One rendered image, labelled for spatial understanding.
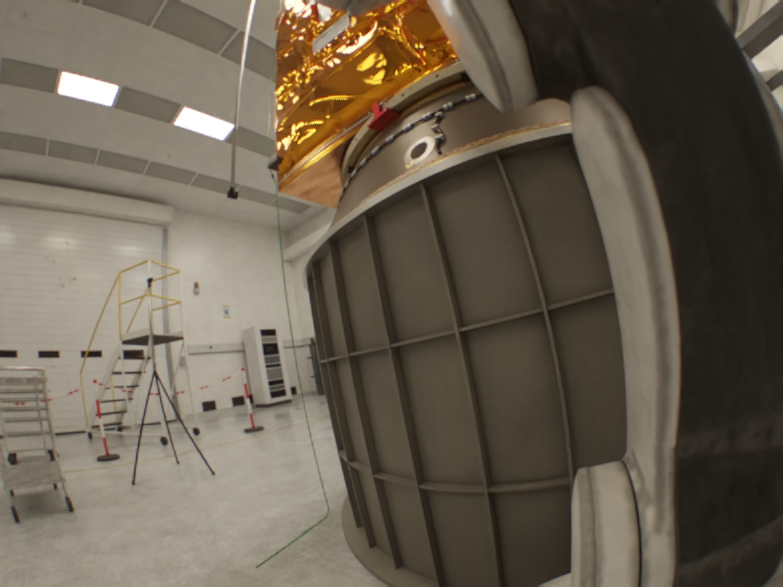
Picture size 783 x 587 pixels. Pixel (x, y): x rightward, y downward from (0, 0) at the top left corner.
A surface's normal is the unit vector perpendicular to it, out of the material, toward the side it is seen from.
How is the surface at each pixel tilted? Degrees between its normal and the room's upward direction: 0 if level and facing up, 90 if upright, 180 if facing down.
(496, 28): 149
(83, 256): 90
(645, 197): 110
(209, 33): 180
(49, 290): 90
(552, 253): 90
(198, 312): 90
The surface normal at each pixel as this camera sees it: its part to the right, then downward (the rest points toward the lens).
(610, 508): -0.41, -0.87
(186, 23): 0.19, 0.96
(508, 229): -0.43, -0.08
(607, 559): -0.47, -0.67
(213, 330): 0.80, -0.26
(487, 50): -0.09, 0.87
